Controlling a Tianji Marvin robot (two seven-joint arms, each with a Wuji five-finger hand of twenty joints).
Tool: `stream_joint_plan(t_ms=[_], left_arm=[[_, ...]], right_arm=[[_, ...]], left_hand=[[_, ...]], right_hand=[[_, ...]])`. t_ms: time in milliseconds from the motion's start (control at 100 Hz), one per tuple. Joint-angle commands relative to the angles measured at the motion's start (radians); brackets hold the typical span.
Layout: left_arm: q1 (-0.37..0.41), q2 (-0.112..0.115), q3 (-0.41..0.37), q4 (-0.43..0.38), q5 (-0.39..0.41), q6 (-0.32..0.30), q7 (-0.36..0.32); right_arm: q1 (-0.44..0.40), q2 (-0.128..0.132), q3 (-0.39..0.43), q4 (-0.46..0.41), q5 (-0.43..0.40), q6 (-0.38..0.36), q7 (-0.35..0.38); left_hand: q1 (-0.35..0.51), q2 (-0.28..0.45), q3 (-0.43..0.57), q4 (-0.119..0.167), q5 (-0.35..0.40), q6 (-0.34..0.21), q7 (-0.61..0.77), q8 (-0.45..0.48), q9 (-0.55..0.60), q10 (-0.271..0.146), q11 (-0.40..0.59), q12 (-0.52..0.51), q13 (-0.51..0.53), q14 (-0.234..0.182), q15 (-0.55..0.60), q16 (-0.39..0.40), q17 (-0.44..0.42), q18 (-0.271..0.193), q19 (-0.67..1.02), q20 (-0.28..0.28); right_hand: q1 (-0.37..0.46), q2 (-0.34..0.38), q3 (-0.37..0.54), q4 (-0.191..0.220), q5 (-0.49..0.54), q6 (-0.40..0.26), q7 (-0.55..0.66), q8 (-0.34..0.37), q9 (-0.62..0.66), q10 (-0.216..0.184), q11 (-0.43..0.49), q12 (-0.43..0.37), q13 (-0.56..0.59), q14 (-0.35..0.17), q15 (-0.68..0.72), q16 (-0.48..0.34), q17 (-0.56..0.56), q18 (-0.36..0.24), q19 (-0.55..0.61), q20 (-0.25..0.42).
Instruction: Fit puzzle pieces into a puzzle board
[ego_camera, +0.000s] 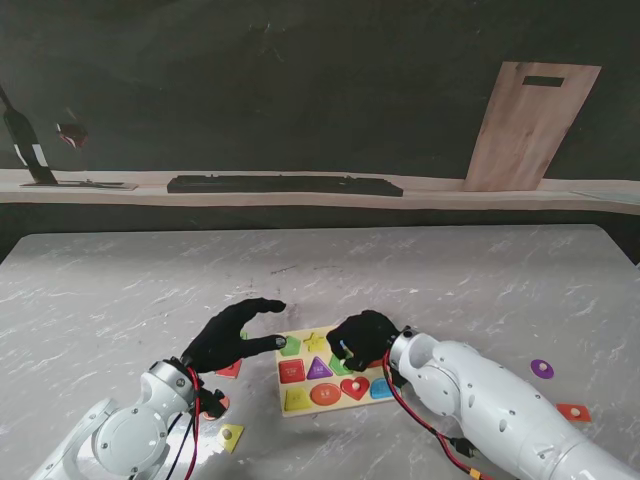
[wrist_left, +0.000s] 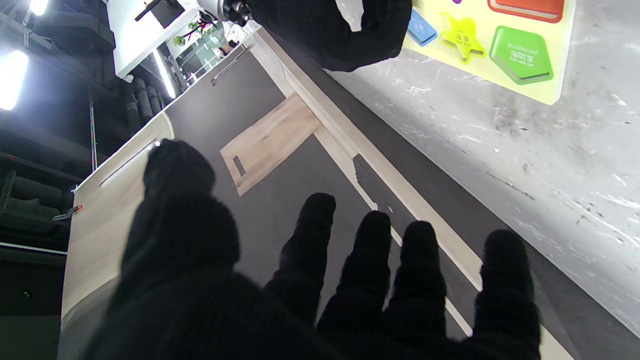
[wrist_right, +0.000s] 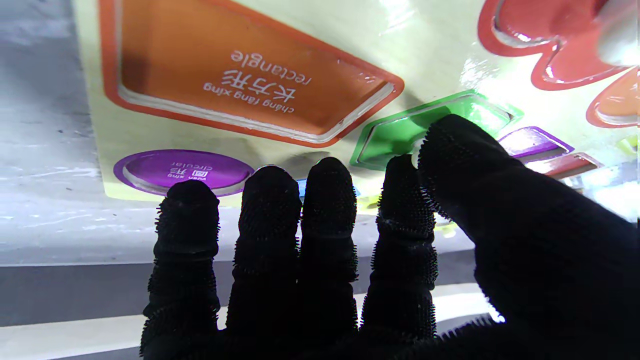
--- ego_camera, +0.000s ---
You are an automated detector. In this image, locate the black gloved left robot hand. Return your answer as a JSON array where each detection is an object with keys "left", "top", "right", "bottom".
[{"left": 180, "top": 298, "right": 288, "bottom": 375}]

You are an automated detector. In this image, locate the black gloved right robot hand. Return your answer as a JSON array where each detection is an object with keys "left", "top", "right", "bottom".
[{"left": 325, "top": 309, "right": 401, "bottom": 374}]

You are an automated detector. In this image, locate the green hexagon puzzle piece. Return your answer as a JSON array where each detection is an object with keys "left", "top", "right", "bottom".
[{"left": 328, "top": 349, "right": 357, "bottom": 377}]

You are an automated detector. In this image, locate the red heart puzzle piece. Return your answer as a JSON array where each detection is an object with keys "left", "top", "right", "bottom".
[{"left": 339, "top": 375, "right": 372, "bottom": 402}]

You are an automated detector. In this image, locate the yellow wooden shape puzzle board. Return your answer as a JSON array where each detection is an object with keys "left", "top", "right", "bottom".
[{"left": 274, "top": 324, "right": 402, "bottom": 418}]

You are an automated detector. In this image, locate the red square puzzle piece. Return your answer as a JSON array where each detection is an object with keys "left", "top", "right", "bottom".
[{"left": 215, "top": 358, "right": 244, "bottom": 380}]

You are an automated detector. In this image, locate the yellow trapezoid puzzle piece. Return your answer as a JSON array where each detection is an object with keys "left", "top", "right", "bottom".
[{"left": 217, "top": 423, "right": 247, "bottom": 454}]

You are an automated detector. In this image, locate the orange rectangle puzzle piece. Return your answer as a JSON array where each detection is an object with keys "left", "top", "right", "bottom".
[{"left": 555, "top": 402, "right": 593, "bottom": 424}]

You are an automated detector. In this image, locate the wooden cutting board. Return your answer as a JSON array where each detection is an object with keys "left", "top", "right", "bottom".
[{"left": 462, "top": 61, "right": 603, "bottom": 193}]

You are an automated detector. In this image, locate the light wooden shelf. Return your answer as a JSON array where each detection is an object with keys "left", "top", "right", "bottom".
[{"left": 0, "top": 168, "right": 640, "bottom": 216}]

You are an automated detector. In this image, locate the long black tray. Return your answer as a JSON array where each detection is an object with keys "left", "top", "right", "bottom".
[{"left": 166, "top": 174, "right": 405, "bottom": 198}]

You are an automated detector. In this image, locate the flat tray under bottle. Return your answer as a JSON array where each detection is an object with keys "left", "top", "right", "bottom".
[{"left": 19, "top": 179, "right": 139, "bottom": 193}]

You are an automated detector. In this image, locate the wine glass with red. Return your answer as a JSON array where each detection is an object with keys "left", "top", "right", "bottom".
[{"left": 54, "top": 107, "right": 90, "bottom": 151}]

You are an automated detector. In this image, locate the red cable of left arm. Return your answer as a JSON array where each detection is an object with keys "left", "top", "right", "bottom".
[{"left": 182, "top": 367, "right": 207, "bottom": 480}]

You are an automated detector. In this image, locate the red cable of arm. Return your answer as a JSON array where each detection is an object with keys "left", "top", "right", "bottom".
[
  {"left": 382, "top": 349, "right": 494, "bottom": 480},
  {"left": 182, "top": 367, "right": 207, "bottom": 480}
]

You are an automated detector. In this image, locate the red cable of right arm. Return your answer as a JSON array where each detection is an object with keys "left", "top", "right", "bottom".
[{"left": 382, "top": 349, "right": 494, "bottom": 480}]

